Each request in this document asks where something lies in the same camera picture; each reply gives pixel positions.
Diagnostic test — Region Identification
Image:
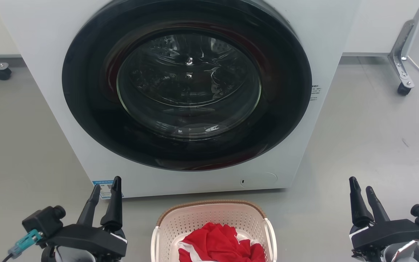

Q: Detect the teal cable connector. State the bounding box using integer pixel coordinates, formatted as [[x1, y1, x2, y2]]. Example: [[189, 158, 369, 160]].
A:
[[1, 229, 43, 262]]

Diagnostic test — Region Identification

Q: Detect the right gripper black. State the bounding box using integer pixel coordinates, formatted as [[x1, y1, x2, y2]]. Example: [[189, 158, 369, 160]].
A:
[[348, 176, 419, 251]]

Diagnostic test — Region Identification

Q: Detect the red and white garment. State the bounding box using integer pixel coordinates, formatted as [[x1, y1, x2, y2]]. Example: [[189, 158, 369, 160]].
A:
[[178, 222, 266, 262]]

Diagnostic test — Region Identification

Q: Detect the small black text sticker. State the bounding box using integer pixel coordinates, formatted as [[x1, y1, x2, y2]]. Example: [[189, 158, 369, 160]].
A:
[[310, 84, 323, 102]]

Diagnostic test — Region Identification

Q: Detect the round black washing machine door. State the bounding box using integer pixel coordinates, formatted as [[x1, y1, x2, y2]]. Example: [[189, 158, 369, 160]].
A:
[[61, 0, 312, 171]]

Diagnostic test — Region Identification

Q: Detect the blue energy label sticker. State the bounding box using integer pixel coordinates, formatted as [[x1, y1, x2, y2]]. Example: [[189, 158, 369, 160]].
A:
[[92, 179, 124, 200]]

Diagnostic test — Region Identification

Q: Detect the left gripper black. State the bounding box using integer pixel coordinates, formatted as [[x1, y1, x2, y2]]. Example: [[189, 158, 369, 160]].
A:
[[46, 176, 127, 259]]

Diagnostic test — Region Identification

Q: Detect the left gripper black camera box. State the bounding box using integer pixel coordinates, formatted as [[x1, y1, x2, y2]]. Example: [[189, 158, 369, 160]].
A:
[[22, 206, 66, 237]]

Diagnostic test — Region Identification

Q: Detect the white front-load washing machine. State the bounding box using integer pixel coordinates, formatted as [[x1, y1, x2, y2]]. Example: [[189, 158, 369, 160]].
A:
[[0, 0, 359, 199]]

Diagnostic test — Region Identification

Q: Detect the round white filter cover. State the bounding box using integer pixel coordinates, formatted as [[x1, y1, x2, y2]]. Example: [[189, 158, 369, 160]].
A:
[[239, 172, 278, 189]]

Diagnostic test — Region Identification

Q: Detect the white perforated laundry basket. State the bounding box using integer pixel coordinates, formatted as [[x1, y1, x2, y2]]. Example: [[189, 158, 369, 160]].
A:
[[151, 199, 278, 262]]

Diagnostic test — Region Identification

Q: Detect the metal stand leg with caster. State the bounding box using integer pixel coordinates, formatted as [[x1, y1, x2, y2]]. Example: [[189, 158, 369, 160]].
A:
[[388, 0, 419, 96]]

